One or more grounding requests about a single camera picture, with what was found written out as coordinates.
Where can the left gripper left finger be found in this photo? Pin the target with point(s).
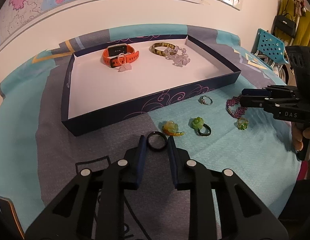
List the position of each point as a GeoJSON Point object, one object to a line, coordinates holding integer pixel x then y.
{"type": "Point", "coordinates": [133, 172]}

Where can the right hand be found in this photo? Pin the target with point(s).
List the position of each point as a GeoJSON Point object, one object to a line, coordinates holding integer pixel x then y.
{"type": "Point", "coordinates": [297, 136]}

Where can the black handbag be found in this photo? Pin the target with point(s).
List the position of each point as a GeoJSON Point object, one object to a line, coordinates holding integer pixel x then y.
{"type": "Point", "coordinates": [286, 25]}

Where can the blue perforated chair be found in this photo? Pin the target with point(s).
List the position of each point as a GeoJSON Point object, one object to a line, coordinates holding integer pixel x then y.
{"type": "Point", "coordinates": [270, 50]}

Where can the wooden chair edge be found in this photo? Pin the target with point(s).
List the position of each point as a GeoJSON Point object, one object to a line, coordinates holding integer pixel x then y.
{"type": "Point", "coordinates": [10, 217]}

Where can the yellow coat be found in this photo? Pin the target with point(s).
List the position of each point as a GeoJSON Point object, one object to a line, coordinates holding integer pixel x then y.
{"type": "Point", "coordinates": [302, 37]}

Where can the dark blue shallow box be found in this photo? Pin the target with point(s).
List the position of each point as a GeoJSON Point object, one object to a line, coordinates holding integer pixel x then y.
{"type": "Point", "coordinates": [96, 95]}

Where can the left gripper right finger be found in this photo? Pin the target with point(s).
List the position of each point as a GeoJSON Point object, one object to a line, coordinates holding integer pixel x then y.
{"type": "Point", "coordinates": [178, 159]}

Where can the teal grey patterned cloth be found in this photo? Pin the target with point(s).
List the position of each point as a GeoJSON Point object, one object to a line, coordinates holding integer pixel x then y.
{"type": "Point", "coordinates": [39, 156]}

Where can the orange smart watch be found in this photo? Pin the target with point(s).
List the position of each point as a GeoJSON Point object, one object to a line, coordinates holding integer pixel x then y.
{"type": "Point", "coordinates": [116, 55]}

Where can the tortoiseshell bangle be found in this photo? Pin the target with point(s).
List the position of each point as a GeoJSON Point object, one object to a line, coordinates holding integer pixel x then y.
{"type": "Point", "coordinates": [163, 49]}

